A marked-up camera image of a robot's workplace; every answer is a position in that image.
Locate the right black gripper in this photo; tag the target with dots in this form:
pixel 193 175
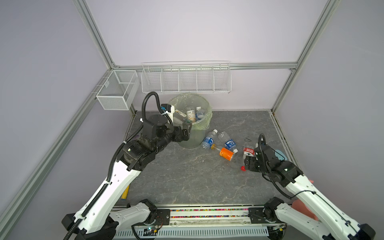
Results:
pixel 250 161

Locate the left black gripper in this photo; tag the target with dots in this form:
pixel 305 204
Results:
pixel 186 131

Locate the red label bottle red cap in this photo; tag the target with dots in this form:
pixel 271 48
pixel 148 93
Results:
pixel 248 153

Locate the clear square bottle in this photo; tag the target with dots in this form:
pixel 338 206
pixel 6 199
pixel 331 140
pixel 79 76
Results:
pixel 180 114

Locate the white label milky bottle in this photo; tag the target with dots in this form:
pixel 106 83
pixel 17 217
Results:
pixel 191 114

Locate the orange label juice bottle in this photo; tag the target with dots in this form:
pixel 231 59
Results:
pixel 223 152

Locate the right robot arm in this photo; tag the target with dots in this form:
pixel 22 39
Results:
pixel 332 223

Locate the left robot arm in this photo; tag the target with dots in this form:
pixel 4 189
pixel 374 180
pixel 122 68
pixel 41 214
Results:
pixel 96 220

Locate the green mesh trash bin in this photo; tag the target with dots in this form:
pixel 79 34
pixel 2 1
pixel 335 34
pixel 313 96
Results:
pixel 199 128

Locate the light blue trowel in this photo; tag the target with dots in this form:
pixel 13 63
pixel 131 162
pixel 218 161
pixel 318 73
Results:
pixel 280 155

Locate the pink watering can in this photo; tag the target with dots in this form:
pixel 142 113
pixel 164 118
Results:
pixel 299 206

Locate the small white mesh basket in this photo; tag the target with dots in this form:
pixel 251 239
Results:
pixel 118 90

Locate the blue yellow garden fork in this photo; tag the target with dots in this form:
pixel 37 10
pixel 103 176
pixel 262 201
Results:
pixel 125 193

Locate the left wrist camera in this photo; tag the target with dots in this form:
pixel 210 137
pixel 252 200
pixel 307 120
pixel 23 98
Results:
pixel 168 110

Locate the long white wire shelf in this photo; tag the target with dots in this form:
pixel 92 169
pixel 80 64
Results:
pixel 187 77

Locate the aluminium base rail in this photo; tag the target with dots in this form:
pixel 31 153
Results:
pixel 209 216

